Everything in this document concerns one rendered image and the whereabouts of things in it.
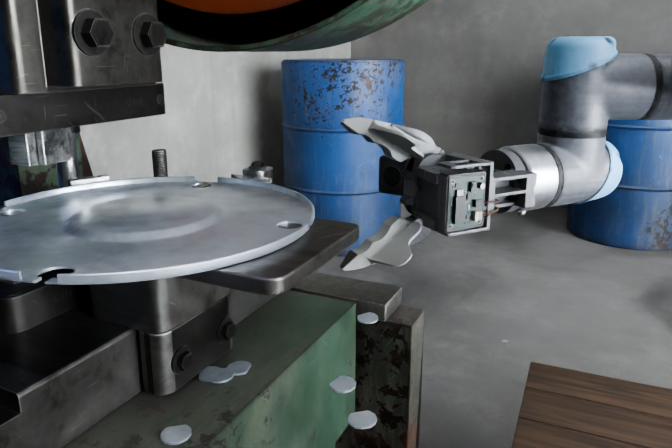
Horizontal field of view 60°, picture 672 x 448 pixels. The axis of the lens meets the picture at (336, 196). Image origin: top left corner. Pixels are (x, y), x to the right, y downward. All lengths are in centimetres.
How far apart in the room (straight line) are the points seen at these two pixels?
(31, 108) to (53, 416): 23
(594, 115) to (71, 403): 58
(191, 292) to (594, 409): 77
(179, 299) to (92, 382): 9
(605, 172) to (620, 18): 296
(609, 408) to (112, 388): 83
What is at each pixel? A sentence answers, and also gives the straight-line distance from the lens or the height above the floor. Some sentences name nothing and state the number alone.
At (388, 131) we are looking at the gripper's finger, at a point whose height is 85.
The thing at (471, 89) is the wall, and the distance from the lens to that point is 376.
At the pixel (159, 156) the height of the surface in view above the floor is 80.
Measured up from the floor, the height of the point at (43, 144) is 84.
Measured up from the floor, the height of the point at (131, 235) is 79.
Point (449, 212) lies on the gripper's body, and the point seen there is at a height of 77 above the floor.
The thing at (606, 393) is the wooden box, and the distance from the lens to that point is 116.
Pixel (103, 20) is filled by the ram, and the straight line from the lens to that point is 49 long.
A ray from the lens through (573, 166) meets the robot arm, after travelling 70.
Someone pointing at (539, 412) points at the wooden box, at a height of 35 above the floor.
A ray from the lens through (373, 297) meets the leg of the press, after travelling 69.
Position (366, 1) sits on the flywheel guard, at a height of 98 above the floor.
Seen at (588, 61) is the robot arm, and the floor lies 91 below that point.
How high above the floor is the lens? 92
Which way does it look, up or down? 14 degrees down
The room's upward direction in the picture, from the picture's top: straight up
